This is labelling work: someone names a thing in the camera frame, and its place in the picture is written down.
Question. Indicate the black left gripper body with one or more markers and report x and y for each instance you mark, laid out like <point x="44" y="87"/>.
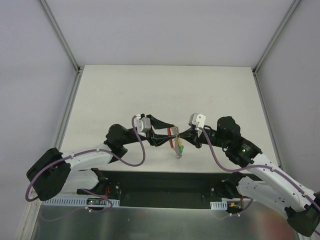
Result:
<point x="150" y="129"/>

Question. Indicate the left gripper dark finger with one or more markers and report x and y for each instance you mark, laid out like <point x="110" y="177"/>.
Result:
<point x="160" y="139"/>
<point x="158" y="124"/>

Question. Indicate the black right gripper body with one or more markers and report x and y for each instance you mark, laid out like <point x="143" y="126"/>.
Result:
<point x="197" y="137"/>

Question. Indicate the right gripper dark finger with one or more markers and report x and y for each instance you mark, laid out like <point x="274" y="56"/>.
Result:
<point x="188" y="133"/>
<point x="190" y="137"/>

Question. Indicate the yellow key tag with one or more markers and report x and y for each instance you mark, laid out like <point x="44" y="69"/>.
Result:
<point x="179" y="142"/>

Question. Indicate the steel key holder red handle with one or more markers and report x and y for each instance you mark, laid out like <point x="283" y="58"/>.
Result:
<point x="173" y="143"/>

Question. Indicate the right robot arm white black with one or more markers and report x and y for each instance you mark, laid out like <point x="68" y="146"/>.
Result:
<point x="257" y="177"/>

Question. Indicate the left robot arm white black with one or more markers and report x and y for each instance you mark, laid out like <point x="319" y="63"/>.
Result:
<point x="56" y="171"/>

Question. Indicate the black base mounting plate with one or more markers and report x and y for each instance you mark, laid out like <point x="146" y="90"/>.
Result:
<point x="172" y="190"/>

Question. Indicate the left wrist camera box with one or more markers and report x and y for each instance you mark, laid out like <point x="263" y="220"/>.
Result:
<point x="142" y="124"/>

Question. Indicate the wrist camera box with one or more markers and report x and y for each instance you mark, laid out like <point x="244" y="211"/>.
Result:
<point x="142" y="124"/>
<point x="197" y="121"/>

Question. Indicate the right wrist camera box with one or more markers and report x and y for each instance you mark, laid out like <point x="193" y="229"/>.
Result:
<point x="197" y="121"/>

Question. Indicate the white slotted cable duct right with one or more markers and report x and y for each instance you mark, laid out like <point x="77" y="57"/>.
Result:
<point x="219" y="205"/>

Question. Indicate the white slotted cable duct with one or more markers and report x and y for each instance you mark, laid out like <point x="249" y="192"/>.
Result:
<point x="70" y="201"/>
<point x="219" y="205"/>

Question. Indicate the aluminium side rail left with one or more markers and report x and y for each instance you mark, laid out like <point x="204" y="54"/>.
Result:
<point x="62" y="126"/>

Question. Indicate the white slotted cable duct left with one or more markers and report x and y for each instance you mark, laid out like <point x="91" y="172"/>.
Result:
<point x="70" y="201"/>

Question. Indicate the aluminium frame post left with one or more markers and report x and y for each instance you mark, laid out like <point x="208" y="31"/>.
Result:
<point x="59" y="34"/>

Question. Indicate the aluminium frame post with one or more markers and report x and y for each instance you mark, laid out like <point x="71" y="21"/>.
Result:
<point x="59" y="34"/>
<point x="276" y="35"/>

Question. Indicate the aluminium frame post right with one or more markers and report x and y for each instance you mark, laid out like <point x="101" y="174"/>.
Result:
<point x="276" y="35"/>

